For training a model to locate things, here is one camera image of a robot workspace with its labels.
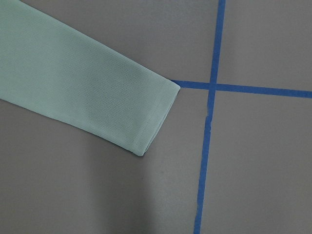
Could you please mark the brown paper table cover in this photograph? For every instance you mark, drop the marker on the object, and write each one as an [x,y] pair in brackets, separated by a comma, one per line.
[56,178]

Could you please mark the blue tape grid lines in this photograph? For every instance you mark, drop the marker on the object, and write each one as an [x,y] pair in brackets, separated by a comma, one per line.
[213,87]

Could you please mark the green long-sleeve shirt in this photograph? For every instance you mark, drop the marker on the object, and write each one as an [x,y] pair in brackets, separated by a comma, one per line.
[54,70]

